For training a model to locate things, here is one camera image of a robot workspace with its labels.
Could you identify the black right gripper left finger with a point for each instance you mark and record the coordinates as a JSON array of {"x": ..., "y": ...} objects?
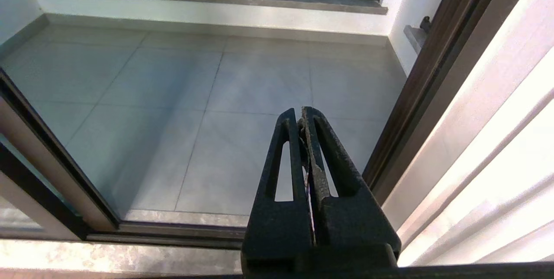
[{"x": 277, "y": 227}]

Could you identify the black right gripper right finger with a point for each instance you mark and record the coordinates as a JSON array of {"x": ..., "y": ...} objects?
[{"x": 346, "y": 222}]

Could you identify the dark brown door jamb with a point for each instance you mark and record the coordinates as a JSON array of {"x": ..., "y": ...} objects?
[{"x": 437, "y": 54}]

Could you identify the fixed glass door brown frame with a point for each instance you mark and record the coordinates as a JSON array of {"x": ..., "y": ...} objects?
[{"x": 21, "y": 214}]

